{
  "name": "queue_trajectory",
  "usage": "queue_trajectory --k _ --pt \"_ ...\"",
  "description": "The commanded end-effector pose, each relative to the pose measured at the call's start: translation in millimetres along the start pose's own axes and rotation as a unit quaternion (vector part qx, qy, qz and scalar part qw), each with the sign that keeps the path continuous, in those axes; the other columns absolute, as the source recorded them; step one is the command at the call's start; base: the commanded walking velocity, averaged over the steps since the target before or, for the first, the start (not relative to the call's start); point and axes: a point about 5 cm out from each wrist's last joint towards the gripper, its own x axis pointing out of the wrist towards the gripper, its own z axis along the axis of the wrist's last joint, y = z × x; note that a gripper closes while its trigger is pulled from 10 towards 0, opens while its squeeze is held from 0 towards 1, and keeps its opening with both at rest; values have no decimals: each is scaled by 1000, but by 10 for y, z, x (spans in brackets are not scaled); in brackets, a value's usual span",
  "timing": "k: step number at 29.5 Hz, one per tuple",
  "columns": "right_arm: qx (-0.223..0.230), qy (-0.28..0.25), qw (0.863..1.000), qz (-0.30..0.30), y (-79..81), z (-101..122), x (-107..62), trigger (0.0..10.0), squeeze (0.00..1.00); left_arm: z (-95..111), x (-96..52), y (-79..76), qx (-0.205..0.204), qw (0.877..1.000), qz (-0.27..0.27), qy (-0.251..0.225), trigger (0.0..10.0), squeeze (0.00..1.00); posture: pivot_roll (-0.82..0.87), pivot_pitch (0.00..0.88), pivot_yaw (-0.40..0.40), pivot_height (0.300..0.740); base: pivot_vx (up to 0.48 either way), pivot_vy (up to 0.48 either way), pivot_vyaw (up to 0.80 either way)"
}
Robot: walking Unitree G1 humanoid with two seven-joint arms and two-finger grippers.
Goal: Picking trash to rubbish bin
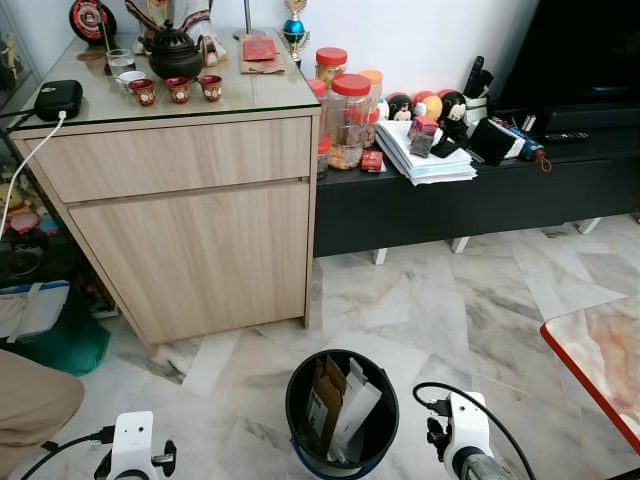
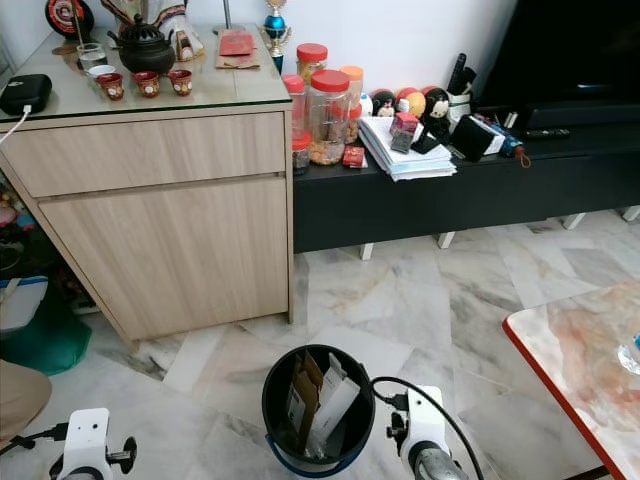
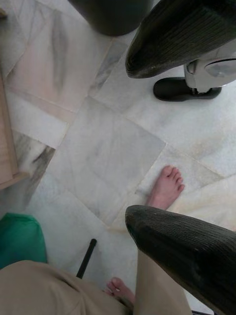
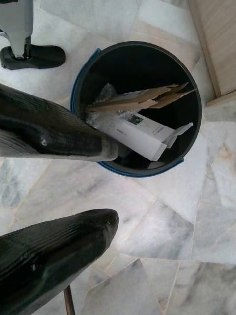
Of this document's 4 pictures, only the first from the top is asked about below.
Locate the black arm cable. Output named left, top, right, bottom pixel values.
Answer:
left=20, top=426, right=116, bottom=480
left=412, top=381, right=538, bottom=480

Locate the green cushion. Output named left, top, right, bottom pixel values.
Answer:
left=12, top=298, right=112, bottom=378

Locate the brown cardboard piece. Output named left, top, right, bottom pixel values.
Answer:
left=305, top=355, right=348, bottom=453

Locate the red-lid snack jar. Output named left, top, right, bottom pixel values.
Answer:
left=314, top=46, right=349, bottom=93

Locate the white cable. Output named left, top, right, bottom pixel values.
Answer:
left=0, top=110, right=68, bottom=241

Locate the robed statue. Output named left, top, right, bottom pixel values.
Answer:
left=124, top=0, right=217, bottom=41

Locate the clear drinking glass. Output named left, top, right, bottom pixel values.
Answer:
left=106, top=47, right=137, bottom=81

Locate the orange-lid jar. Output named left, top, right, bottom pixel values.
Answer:
left=358, top=68, right=385, bottom=123

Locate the red-edged marble table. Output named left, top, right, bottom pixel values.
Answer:
left=540, top=294, right=640, bottom=453

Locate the stack of white papers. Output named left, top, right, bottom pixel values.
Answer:
left=374, top=119, right=479, bottom=188

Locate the black remote control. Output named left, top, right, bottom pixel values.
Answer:
left=544, top=129, right=592, bottom=144

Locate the person's leg in khaki trousers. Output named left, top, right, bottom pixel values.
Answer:
left=0, top=347, right=87, bottom=477

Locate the black TV console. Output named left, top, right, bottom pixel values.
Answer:
left=313, top=100, right=640, bottom=266

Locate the light wood cabinet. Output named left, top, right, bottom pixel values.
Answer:
left=8, top=28, right=323, bottom=353

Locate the round black red plaque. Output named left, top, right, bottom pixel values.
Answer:
left=68, top=0, right=119, bottom=47

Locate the white paper carton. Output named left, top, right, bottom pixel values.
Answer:
left=330, top=360, right=384, bottom=463

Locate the small red box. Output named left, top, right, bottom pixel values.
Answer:
left=359, top=149, right=386, bottom=174

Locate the red packet on brown board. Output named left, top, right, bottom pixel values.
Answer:
left=238, top=34, right=288, bottom=77

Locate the black television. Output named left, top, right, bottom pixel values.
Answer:
left=490, top=0, right=640, bottom=113

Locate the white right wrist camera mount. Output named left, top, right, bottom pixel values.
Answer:
left=440, top=391, right=494, bottom=473

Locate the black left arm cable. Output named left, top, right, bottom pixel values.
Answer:
left=20, top=426, right=116, bottom=480

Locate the large red-lid clear jar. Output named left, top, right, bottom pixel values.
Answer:
left=327, top=73, right=374, bottom=172

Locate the black rubbish bin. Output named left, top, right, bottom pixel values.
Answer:
left=285, top=348, right=401, bottom=480

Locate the small white cup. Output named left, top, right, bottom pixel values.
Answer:
left=117, top=69, right=147, bottom=91

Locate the black pouch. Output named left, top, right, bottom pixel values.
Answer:
left=467, top=116, right=518, bottom=167

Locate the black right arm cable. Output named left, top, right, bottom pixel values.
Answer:
left=412, top=381, right=538, bottom=480

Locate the cup holding remote controls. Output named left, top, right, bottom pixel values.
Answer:
left=461, top=54, right=495, bottom=127

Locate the black incense pot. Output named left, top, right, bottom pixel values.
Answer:
left=147, top=21, right=207, bottom=82

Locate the white and blue box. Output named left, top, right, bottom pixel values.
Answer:
left=0, top=281, right=72, bottom=343

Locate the black mouse figurine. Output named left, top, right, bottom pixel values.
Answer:
left=439, top=89, right=472, bottom=147

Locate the blue and gold trophy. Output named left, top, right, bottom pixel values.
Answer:
left=279, top=0, right=310, bottom=68

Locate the slim red-lid jar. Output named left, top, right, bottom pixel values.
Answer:
left=307, top=77, right=330, bottom=136

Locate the orange round toy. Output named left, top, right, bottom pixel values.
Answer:
left=414, top=90, right=444, bottom=121

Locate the small pink dark box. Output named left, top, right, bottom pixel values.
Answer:
left=407, top=114, right=440, bottom=160

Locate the black rounded box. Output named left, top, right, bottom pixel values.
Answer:
left=34, top=79, right=85, bottom=124

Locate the small red cup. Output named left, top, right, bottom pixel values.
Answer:
left=196, top=74, right=224, bottom=103
left=129, top=78, right=159, bottom=108
left=164, top=76, right=192, bottom=105

